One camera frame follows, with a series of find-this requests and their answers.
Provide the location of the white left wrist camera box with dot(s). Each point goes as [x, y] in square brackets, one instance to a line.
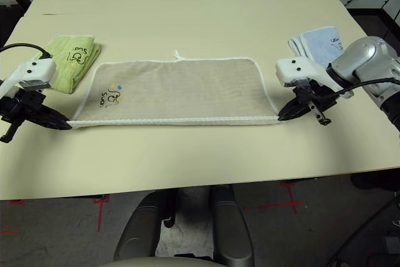
[37, 70]

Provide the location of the folded green towel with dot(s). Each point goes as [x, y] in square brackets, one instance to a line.
[72, 67]

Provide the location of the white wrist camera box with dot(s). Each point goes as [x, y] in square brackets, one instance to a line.
[37, 70]
[297, 68]

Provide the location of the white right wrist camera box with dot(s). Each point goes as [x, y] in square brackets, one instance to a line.
[297, 68]

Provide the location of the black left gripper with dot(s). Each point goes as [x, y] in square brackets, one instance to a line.
[18, 107]

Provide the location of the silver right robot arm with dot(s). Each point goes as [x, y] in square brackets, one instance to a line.
[365, 57]

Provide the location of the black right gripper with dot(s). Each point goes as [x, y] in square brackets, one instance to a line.
[318, 98]

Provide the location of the black foam floor mat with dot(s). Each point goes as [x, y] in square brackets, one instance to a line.
[7, 20]

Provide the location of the beige towel white trim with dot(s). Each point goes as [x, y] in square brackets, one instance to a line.
[187, 92]

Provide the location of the beige robot torso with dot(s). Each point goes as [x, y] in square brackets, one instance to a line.
[159, 262]

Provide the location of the black low platform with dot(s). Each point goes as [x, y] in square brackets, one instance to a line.
[375, 20]

